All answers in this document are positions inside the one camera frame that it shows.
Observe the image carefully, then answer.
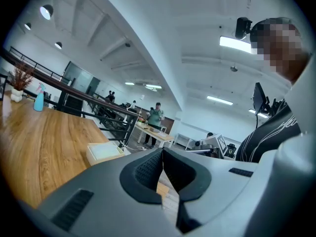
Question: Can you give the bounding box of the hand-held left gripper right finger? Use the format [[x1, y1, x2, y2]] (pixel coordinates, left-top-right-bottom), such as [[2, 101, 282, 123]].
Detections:
[[162, 147, 259, 235]]

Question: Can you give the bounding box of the black picture frame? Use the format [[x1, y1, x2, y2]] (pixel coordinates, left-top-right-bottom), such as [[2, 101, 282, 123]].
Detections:
[[0, 73, 8, 101]]

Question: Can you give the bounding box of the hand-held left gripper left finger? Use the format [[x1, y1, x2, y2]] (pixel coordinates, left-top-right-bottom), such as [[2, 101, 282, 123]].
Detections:
[[19, 147, 178, 237]]

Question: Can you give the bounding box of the long wooden desk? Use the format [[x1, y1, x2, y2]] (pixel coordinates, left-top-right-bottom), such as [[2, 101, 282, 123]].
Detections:
[[135, 122, 175, 149]]

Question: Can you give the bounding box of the person's black printed t-shirt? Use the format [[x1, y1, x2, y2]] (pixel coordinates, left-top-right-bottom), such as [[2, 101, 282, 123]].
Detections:
[[236, 102, 302, 163]]

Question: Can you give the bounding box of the black head camera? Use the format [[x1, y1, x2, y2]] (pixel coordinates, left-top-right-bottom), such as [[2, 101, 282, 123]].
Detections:
[[235, 17, 253, 40]]

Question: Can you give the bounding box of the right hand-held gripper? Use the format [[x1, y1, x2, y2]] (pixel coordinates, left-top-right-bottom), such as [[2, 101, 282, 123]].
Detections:
[[195, 133, 228, 159]]

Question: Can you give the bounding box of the dried reddish plant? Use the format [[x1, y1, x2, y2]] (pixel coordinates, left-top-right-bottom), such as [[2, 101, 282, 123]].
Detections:
[[8, 63, 35, 91]]

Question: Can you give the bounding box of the person's head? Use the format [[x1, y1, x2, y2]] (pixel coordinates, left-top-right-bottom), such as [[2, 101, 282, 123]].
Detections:
[[249, 17, 310, 83]]

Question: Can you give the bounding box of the black railing wooden handrail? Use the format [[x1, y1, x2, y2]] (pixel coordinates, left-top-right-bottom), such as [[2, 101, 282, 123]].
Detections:
[[0, 47, 140, 148]]

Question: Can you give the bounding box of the blue spray bottle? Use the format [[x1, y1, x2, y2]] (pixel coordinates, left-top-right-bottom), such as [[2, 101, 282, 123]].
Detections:
[[33, 82, 47, 112]]

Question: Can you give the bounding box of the white bulbous vase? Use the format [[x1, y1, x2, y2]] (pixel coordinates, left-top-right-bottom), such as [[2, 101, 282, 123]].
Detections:
[[10, 87, 24, 102]]

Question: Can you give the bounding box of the large wooden table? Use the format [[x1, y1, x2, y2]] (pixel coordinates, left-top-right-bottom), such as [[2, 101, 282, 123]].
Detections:
[[0, 96, 111, 209]]

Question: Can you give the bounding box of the white side table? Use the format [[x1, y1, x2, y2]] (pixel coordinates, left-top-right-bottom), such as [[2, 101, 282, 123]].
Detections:
[[176, 133, 196, 150]]

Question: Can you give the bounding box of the black chest-mounted screen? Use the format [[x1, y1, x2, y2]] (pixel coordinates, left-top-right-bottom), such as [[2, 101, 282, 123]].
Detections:
[[252, 82, 287, 128]]

